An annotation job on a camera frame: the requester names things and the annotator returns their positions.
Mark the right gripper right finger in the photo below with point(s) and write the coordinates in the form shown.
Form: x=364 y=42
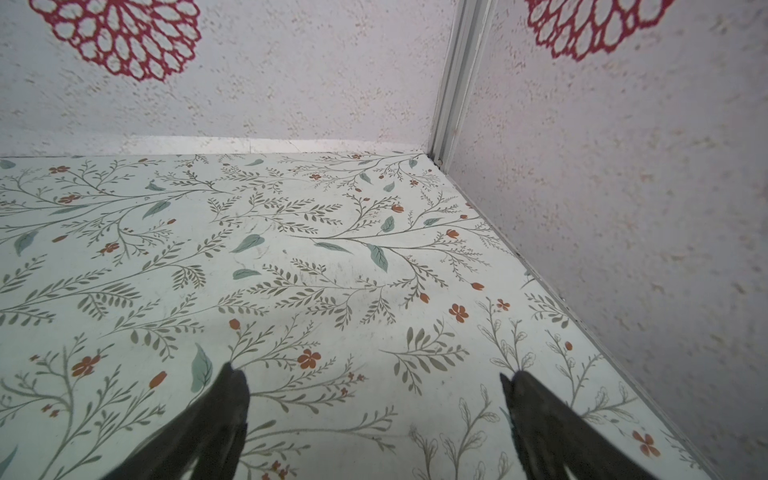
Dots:
x=553 y=442

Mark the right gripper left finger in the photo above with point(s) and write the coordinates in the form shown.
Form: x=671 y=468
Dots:
x=206 y=439

